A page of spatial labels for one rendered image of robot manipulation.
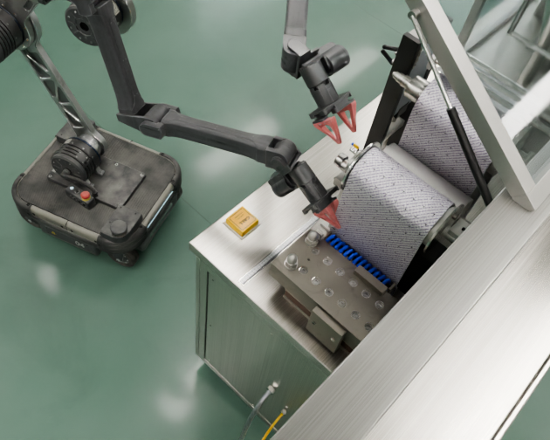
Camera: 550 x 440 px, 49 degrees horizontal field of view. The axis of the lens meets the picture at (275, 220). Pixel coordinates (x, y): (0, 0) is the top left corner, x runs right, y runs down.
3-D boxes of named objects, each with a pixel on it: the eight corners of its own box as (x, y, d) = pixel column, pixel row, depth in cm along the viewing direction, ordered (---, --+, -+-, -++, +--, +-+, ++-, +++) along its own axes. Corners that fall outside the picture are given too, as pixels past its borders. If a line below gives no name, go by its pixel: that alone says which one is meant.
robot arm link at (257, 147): (137, 120, 162) (157, 99, 169) (140, 136, 166) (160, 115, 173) (285, 160, 151) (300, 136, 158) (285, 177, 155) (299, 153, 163)
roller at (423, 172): (388, 163, 170) (400, 134, 160) (462, 218, 162) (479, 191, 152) (362, 186, 164) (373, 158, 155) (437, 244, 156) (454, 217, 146)
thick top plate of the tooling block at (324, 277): (306, 239, 170) (310, 228, 165) (420, 333, 157) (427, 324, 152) (268, 273, 162) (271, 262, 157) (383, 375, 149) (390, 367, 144)
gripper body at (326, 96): (311, 121, 148) (297, 95, 146) (337, 102, 153) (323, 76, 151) (327, 116, 143) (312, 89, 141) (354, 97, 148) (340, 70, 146)
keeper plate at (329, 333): (310, 323, 162) (317, 305, 153) (338, 348, 159) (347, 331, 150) (304, 329, 161) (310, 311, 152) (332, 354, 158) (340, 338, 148)
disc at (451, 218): (451, 223, 152) (470, 192, 139) (453, 224, 151) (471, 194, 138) (416, 261, 146) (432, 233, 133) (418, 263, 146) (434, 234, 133)
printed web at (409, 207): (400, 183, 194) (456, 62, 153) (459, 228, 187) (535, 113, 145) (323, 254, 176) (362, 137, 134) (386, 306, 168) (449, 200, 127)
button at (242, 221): (242, 209, 182) (242, 205, 180) (258, 223, 180) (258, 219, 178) (225, 223, 178) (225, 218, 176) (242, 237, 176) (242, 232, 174)
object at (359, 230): (330, 231, 167) (343, 192, 152) (396, 285, 160) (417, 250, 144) (328, 232, 167) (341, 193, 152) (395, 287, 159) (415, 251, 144)
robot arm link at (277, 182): (275, 157, 153) (287, 138, 158) (249, 175, 161) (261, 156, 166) (306, 189, 156) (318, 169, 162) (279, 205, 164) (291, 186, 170)
